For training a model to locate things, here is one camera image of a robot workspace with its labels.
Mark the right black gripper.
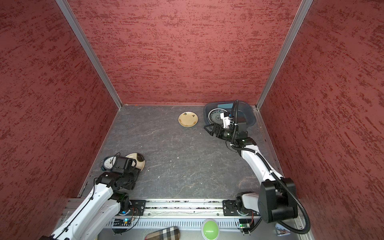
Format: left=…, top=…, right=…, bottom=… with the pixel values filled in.
left=204, top=123, right=237, bottom=142

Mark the teal patterned small plate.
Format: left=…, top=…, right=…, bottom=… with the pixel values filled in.
left=208, top=108, right=228, bottom=125

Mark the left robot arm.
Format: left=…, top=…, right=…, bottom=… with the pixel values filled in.
left=40, top=153, right=145, bottom=240

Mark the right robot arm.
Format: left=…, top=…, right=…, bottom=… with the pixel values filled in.
left=204, top=117, right=311, bottom=235

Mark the blue plastic bin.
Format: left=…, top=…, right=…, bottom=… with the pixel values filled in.
left=203, top=101, right=257, bottom=130

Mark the cream plate near left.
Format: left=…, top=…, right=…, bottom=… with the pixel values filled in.
left=126, top=153, right=146, bottom=172

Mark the green alarm clock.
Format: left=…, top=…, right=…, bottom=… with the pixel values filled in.
left=100, top=156, right=117, bottom=172

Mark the small yellow plate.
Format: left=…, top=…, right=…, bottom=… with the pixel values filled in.
left=178, top=112, right=199, bottom=128

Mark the plaid fabric item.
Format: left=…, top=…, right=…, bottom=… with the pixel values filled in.
left=145, top=227, right=181, bottom=240

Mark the green round button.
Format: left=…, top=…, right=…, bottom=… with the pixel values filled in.
left=201, top=219, right=220, bottom=240

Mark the white blue stapler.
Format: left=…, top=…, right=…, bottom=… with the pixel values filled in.
left=275, top=223, right=291, bottom=237

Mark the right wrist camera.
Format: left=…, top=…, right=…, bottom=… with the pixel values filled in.
left=220, top=112, right=232, bottom=129

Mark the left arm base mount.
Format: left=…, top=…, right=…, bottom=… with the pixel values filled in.
left=118, top=200, right=147, bottom=217

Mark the aluminium front rail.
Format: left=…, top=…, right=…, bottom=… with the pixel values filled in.
left=50, top=197, right=313, bottom=240

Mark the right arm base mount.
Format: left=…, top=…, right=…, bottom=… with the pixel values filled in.
left=222, top=199, right=251, bottom=216

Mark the right aluminium corner post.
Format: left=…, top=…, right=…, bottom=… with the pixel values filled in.
left=256, top=0, right=313, bottom=111

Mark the aluminium corner post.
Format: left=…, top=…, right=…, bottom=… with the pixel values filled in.
left=56, top=0, right=124, bottom=110
left=256, top=0, right=313, bottom=111

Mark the left aluminium corner post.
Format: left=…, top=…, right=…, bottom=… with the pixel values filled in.
left=56, top=0, right=124, bottom=110

